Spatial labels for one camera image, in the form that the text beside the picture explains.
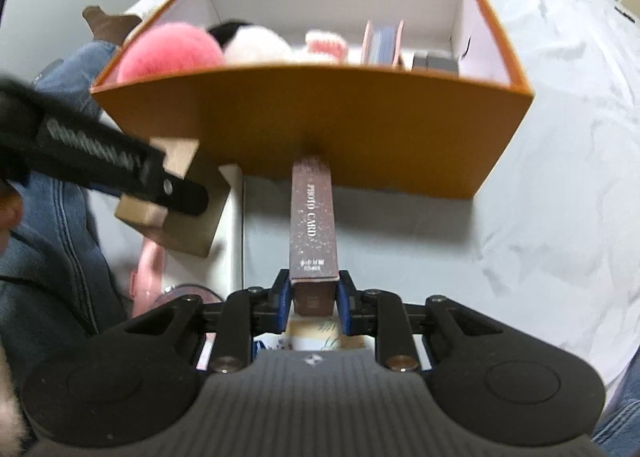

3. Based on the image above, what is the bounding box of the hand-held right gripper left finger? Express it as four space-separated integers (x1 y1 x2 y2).
102 268 292 374

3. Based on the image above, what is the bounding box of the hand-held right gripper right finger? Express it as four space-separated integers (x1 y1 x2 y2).
336 268 506 373

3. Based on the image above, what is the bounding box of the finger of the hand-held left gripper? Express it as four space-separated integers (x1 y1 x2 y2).
84 151 209 216

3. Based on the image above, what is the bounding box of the gold glitter box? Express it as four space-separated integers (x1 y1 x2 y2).
114 137 232 258

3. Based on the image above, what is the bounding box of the brown card box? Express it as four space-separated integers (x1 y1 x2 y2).
289 154 341 317

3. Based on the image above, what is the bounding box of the pink tube case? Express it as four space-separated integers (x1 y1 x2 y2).
129 239 168 320

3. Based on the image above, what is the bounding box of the pink fluffy plush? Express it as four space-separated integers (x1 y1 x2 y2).
116 22 225 84

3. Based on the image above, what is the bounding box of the orange cardboard box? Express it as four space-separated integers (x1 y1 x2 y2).
90 0 535 200

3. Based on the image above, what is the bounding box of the crochet rabbit doll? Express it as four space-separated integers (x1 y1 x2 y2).
304 30 351 63

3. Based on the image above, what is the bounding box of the pink card album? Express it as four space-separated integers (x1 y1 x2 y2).
361 20 406 69

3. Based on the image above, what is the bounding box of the dark grey box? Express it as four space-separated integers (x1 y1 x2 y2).
412 50 459 73

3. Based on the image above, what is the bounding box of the person's left hand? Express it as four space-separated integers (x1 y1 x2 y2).
0 184 24 254

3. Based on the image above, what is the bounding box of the white floral cup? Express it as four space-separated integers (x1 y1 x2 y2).
252 316 373 354

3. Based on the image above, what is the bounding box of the person's left brown sock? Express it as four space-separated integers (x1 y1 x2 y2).
82 6 143 45

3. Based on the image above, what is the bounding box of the person's left leg in jeans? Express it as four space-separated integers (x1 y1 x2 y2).
0 40 132 388

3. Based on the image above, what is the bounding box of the person's leg in jeans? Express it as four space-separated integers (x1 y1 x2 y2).
592 402 640 457
0 40 132 388

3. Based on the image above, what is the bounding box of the black and white panda plush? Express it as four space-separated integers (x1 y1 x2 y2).
207 21 293 64

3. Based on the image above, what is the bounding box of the cream fluffy garment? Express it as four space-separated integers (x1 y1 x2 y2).
0 344 27 444

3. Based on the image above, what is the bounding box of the person's right leg in jeans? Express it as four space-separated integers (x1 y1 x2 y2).
592 402 640 457

